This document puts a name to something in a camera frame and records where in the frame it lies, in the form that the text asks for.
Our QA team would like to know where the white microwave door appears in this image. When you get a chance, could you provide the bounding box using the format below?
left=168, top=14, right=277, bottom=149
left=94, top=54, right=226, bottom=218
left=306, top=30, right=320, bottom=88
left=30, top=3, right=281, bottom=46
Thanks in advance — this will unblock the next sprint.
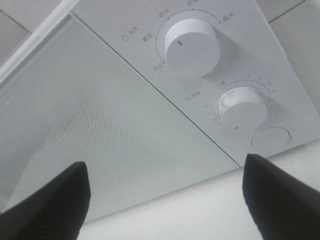
left=0, top=15, right=237, bottom=221

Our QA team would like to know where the upper white power knob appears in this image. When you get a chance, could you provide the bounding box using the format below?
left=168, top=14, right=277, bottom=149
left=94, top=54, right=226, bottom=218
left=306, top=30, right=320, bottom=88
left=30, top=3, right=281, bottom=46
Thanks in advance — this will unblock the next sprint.
left=164, top=18, right=221, bottom=78

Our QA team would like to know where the round white door button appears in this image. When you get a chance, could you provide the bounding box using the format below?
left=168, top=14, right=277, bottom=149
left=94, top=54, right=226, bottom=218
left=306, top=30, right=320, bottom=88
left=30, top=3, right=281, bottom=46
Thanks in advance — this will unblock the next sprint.
left=251, top=127, right=291, bottom=150

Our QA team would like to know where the white timer knob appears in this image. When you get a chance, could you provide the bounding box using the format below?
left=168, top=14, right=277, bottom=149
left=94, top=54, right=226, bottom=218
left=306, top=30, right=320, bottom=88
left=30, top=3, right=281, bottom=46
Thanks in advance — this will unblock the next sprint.
left=218, top=86, right=268, bottom=130

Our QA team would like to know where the white microwave oven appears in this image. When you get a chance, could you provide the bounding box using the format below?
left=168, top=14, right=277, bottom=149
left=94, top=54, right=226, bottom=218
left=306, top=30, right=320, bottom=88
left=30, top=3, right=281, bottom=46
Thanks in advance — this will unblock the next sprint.
left=0, top=0, right=320, bottom=168

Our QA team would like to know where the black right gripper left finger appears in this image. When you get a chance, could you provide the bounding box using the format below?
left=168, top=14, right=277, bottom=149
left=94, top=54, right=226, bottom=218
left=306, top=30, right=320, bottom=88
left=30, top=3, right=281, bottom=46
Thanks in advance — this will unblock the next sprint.
left=0, top=161, right=90, bottom=240

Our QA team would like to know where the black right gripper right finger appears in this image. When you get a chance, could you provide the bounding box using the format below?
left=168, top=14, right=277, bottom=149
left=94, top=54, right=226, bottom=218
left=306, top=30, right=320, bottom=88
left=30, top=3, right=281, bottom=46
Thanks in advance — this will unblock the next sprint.
left=242, top=154, right=320, bottom=240

